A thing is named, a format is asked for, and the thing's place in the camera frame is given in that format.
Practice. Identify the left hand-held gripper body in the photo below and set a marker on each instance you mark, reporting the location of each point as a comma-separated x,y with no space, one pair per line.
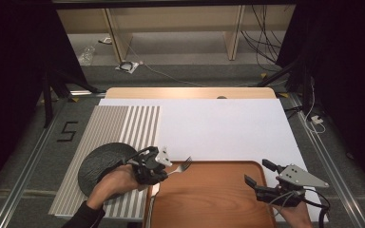
147,161

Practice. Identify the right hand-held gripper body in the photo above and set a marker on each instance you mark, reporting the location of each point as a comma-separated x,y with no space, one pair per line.
297,179

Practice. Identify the silver fork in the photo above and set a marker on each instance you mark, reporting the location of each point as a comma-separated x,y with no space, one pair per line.
185,164

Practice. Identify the wooden tray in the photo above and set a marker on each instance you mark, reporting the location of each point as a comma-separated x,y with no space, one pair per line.
209,196

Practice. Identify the black speckled plate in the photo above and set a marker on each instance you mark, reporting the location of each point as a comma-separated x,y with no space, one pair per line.
101,164

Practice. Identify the person's right hand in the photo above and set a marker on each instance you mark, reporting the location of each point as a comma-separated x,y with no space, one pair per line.
294,217

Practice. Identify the beige striped placemat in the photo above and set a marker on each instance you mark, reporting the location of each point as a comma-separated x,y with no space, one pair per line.
114,126

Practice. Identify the white board sheet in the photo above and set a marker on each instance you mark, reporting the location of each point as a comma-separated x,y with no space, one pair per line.
218,133

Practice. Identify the white power adapter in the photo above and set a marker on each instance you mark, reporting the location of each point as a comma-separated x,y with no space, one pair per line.
316,119

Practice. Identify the yellow tape piece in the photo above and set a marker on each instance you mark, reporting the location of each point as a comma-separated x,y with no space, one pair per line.
284,95
263,75
74,99

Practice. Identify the dark table grommet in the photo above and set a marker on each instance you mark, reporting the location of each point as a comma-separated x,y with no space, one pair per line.
221,97

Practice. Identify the black metal stand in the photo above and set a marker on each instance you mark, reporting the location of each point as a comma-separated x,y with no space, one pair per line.
47,101
305,85

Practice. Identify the black curtain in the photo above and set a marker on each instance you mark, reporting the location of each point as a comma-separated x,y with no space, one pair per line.
345,79
12,79

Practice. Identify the clear plastic bag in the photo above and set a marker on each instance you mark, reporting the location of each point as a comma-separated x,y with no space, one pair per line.
87,56

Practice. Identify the small white floor item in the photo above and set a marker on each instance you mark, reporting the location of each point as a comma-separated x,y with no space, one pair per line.
105,41

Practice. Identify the beige wooden desk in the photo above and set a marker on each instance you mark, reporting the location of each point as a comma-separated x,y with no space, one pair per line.
177,19

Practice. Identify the metal floor rail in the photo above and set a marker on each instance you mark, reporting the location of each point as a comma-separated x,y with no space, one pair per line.
22,180
336,177

